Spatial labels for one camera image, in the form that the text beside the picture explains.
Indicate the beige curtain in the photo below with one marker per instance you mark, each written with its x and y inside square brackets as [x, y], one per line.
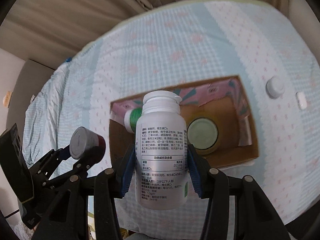
[50, 31]

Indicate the silver red cylindrical can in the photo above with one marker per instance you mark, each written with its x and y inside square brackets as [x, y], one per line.
[85, 142]

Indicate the grey headboard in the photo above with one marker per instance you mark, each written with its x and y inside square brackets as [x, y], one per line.
[30, 81]

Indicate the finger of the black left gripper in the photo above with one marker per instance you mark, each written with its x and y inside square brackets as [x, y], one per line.
[65, 164]

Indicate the brown cardboard box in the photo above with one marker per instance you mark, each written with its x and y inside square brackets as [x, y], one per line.
[223, 100]

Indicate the green lidded jar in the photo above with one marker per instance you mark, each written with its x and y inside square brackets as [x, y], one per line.
[203, 134]

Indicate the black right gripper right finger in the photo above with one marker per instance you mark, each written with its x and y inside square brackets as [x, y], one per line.
[255, 216]

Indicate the blue pink patterned bedspread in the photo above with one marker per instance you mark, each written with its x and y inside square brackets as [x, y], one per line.
[191, 41]

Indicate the white green-label bottle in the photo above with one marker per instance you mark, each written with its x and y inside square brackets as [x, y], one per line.
[130, 119]

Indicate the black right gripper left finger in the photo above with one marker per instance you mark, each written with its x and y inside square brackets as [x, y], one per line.
[66, 213]

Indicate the large white supplement bottle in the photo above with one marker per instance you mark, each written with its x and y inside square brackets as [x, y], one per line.
[161, 177]

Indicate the small clear round container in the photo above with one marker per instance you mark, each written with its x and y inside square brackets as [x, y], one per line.
[275, 87]

